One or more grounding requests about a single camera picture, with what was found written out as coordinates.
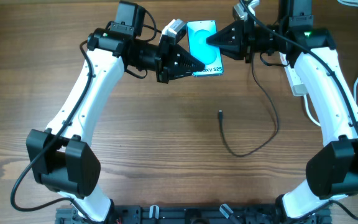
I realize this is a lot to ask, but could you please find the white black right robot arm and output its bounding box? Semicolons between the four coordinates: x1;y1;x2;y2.
207;1;358;223

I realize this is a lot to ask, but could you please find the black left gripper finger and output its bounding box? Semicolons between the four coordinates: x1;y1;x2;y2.
174;45;205;72
168;72;193;81

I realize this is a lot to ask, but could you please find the black USB charger cable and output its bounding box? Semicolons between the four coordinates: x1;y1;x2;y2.
218;60;280;157

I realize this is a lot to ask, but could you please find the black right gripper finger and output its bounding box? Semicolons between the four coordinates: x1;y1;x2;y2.
206;21;245;47
220;45;245;60

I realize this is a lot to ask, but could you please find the blue screen Galaxy smartphone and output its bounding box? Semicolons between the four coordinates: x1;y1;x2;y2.
187;20;224;77

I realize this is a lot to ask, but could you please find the white power strip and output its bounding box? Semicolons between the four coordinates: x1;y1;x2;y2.
280;53;308;96

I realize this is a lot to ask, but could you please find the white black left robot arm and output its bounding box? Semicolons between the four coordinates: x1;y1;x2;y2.
26;1;204;223

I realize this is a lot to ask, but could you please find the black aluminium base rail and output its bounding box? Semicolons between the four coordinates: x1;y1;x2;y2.
55;203;332;224

